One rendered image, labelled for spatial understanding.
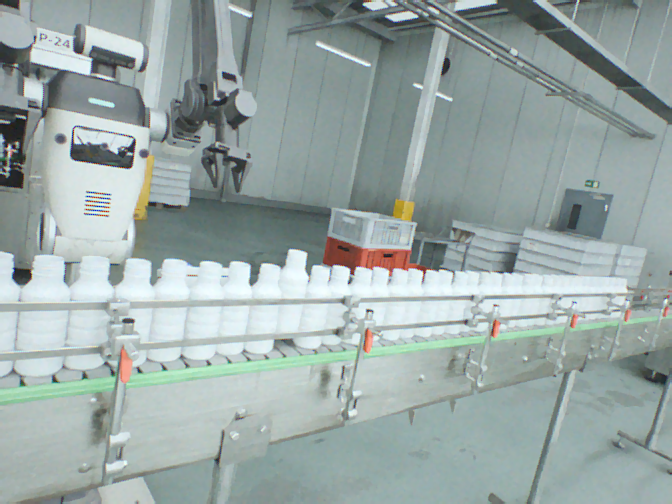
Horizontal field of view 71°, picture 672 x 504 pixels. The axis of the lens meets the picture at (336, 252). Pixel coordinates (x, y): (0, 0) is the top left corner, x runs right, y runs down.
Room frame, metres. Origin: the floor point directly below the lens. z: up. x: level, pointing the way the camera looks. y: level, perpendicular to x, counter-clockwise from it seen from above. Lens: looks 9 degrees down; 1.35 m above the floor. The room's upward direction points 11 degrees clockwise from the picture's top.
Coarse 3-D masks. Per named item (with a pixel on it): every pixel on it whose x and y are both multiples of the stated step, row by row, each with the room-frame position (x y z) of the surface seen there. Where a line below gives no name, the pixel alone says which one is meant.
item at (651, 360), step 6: (666, 348) 4.39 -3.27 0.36; (648, 354) 4.50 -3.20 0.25; (654, 354) 4.45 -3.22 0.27; (660, 354) 4.42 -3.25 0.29; (666, 354) 4.38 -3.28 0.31; (648, 360) 4.48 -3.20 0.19; (654, 360) 4.44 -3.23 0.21; (660, 360) 4.40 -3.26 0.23; (666, 360) 4.37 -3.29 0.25; (648, 366) 4.48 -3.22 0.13; (654, 366) 4.43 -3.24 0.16; (660, 366) 4.39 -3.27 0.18; (666, 366) 4.36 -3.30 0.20; (654, 372) 4.48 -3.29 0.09; (660, 372) 4.40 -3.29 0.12; (666, 372) 4.36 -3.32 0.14; (648, 378) 4.47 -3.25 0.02; (654, 378) 4.47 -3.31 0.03
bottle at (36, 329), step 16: (48, 256) 0.64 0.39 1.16; (32, 272) 0.61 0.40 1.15; (48, 272) 0.61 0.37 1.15; (64, 272) 0.64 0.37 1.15; (32, 288) 0.60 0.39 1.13; (48, 288) 0.61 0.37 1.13; (64, 288) 0.63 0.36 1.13; (32, 320) 0.60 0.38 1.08; (48, 320) 0.61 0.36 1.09; (64, 320) 0.63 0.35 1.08; (32, 336) 0.60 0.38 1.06; (48, 336) 0.61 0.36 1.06; (64, 336) 0.63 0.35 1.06; (16, 368) 0.60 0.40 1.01; (32, 368) 0.60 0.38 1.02; (48, 368) 0.61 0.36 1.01
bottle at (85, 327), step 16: (96, 256) 0.68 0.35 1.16; (80, 272) 0.65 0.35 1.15; (96, 272) 0.66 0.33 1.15; (80, 288) 0.65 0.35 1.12; (96, 288) 0.65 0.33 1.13; (112, 288) 0.68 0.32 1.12; (80, 320) 0.64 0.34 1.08; (96, 320) 0.65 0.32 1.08; (80, 336) 0.64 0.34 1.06; (96, 336) 0.65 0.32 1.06; (80, 368) 0.64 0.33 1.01; (96, 368) 0.66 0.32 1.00
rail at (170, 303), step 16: (640, 288) 2.23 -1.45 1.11; (656, 288) 2.38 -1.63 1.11; (0, 304) 0.57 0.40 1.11; (16, 304) 0.58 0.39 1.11; (32, 304) 0.59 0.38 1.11; (48, 304) 0.60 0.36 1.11; (64, 304) 0.61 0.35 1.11; (80, 304) 0.62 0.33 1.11; (96, 304) 0.64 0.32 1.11; (144, 304) 0.68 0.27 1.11; (160, 304) 0.70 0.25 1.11; (176, 304) 0.71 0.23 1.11; (192, 304) 0.73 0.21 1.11; (208, 304) 0.75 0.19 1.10; (224, 304) 0.77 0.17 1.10; (240, 304) 0.79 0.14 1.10; (256, 304) 0.81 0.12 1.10; (272, 304) 0.83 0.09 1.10; (288, 304) 0.85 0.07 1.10; (464, 320) 1.22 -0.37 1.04; (480, 320) 1.27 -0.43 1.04; (224, 336) 0.77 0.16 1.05; (240, 336) 0.79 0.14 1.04; (256, 336) 0.81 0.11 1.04; (272, 336) 0.84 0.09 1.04; (288, 336) 0.86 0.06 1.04; (304, 336) 0.88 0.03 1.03; (0, 352) 0.57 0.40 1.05; (16, 352) 0.58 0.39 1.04; (32, 352) 0.59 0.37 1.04; (48, 352) 0.60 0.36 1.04; (64, 352) 0.62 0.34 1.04; (80, 352) 0.63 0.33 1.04; (96, 352) 0.64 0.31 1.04
